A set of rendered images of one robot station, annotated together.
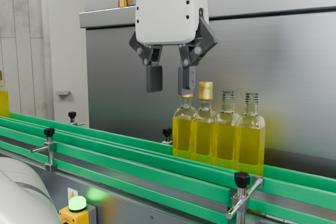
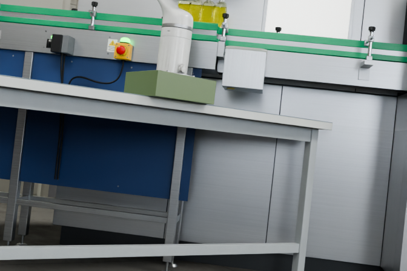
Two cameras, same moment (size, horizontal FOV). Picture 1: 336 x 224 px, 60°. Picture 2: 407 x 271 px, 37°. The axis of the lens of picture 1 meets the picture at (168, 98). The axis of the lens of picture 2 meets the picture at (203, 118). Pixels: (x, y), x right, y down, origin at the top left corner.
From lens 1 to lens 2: 2.29 m
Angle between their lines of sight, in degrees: 30
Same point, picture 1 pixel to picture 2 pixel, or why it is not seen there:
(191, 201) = (198, 33)
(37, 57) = not seen: outside the picture
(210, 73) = not seen: outside the picture
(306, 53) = not seen: outside the picture
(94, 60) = not seen: outside the picture
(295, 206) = (241, 39)
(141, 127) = not seen: hidden behind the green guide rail
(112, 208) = (146, 44)
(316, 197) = (249, 33)
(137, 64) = not seen: outside the picture
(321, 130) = (249, 19)
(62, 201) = (100, 49)
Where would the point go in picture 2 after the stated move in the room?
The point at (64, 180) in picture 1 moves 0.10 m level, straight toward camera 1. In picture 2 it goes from (105, 34) to (120, 34)
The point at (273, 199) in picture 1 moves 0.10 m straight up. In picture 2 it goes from (231, 38) to (234, 17)
